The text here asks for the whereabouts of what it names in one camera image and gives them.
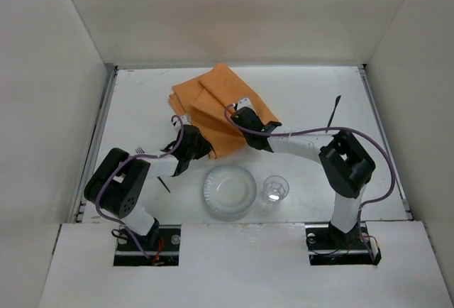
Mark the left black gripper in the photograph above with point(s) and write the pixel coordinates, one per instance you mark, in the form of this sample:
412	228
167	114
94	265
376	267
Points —
200	143

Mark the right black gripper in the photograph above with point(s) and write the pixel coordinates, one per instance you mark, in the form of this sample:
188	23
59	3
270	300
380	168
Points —
246	119

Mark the orange cloth napkin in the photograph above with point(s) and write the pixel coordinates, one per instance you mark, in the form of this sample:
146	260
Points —
205	97

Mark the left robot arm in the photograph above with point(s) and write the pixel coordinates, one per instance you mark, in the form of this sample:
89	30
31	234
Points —
115	186

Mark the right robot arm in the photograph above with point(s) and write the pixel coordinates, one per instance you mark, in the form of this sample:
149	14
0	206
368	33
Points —
347	166

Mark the black plastic fork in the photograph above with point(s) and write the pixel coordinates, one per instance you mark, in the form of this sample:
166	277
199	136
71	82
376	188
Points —
139	150

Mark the white paper plate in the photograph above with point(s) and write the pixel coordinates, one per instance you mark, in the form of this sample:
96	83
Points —
229	192

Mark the clear plastic cup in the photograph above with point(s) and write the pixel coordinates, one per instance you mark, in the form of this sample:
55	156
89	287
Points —
274	190

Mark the black plastic knife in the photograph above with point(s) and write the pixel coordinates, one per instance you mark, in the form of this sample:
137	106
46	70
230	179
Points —
330	121

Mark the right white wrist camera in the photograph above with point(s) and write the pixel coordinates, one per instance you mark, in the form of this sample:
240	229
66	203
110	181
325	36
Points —
244	103

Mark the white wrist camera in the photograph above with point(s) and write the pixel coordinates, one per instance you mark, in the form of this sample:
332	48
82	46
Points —
244	103
182	120

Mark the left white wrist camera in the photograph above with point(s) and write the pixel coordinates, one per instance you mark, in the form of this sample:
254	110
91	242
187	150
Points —
182	120

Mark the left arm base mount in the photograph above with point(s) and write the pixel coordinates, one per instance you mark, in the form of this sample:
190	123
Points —
163	253

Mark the right aluminium frame rail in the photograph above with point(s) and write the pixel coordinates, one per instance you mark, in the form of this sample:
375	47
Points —
383	138

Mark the aluminium frame rail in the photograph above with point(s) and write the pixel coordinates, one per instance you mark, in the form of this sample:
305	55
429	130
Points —
95	141
383	138

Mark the left aluminium frame rail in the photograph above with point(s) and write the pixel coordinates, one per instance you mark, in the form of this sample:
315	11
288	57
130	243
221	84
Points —
95	141

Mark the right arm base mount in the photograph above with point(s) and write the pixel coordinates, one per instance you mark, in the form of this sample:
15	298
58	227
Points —
324	249

